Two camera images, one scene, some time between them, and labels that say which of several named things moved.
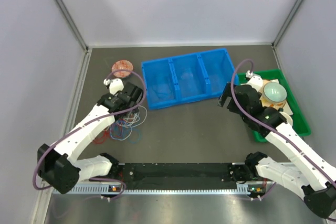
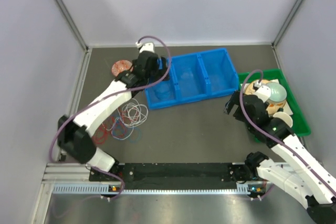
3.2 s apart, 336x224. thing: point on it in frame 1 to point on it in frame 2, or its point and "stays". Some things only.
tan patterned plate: x=266 y=103 stays
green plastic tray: x=300 y=124 stays
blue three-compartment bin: x=185 y=78 stays
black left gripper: x=134 y=105 to x=160 y=73
